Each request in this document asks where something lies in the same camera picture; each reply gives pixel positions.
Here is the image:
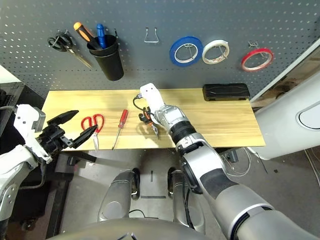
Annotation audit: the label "silver robot left leg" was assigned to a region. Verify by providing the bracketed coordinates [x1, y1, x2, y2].
[97, 169, 141, 223]

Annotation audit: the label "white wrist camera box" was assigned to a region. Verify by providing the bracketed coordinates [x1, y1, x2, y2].
[139, 82, 167, 118]
[13, 103, 53, 165]

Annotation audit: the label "red handled screwdriver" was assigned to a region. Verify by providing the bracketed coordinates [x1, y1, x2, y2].
[111, 109, 129, 150]

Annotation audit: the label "grey robot torso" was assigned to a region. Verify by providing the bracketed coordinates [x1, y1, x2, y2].
[46, 218, 218, 240]

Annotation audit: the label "dark grey metal pegboard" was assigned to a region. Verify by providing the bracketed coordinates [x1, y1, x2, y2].
[0, 0, 320, 100]

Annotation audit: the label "black handled scissors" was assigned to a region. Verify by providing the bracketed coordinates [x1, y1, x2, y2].
[47, 29, 93, 69]

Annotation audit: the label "orange black needle-nose pliers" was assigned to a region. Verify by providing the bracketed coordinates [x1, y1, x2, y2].
[138, 112, 161, 140]

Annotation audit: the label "white tape roll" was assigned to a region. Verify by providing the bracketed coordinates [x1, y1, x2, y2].
[201, 39, 230, 65]

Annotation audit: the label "black table leg bracket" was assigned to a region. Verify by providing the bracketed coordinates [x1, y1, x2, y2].
[58, 149, 97, 163]
[215, 147, 240, 156]

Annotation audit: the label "red handled scissors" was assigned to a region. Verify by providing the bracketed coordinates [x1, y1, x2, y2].
[80, 113, 105, 152]

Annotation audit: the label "silver robot right leg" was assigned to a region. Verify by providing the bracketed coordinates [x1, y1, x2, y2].
[167, 167, 207, 233]

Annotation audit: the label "black plastic tool case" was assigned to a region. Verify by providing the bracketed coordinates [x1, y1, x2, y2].
[201, 83, 251, 102]

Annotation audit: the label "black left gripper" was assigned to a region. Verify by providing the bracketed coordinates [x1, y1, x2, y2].
[37, 109, 99, 156]

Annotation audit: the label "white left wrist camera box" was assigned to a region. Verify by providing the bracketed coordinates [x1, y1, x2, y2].
[13, 103, 53, 165]

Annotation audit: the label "blue handled screwdriver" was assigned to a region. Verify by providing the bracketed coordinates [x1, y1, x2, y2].
[96, 23, 108, 49]

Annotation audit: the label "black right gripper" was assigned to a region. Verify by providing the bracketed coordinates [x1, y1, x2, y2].
[142, 106, 157, 123]

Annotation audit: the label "silver robot leg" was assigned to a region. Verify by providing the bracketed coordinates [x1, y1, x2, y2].
[97, 169, 141, 223]
[167, 167, 207, 233]

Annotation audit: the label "silver wire pliers holder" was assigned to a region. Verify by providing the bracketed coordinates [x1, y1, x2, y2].
[143, 27, 160, 44]

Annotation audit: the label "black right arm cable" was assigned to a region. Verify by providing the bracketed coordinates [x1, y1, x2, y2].
[132, 93, 198, 230]

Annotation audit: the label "white floor cable bundle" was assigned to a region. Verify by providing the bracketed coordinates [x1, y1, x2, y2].
[222, 147, 268, 177]

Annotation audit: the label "large white rounded machine housing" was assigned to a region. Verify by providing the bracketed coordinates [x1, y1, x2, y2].
[247, 72, 320, 161]

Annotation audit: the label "red tape roll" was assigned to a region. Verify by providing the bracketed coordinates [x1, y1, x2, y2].
[240, 47, 274, 73]

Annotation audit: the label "blue tape roll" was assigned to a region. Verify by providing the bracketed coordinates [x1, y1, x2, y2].
[169, 35, 204, 68]

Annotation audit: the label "black power adapter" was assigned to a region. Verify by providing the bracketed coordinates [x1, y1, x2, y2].
[225, 152, 239, 164]

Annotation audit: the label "light wooden shelf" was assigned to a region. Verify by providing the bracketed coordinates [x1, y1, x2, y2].
[254, 49, 320, 106]

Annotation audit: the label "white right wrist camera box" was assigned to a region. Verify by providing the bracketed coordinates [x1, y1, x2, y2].
[139, 82, 167, 118]

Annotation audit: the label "orange black handled screwdriver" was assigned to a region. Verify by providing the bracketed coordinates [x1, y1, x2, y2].
[73, 21, 100, 50]

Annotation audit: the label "black plastic cup holder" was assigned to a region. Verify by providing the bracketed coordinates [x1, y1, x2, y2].
[86, 34, 125, 82]

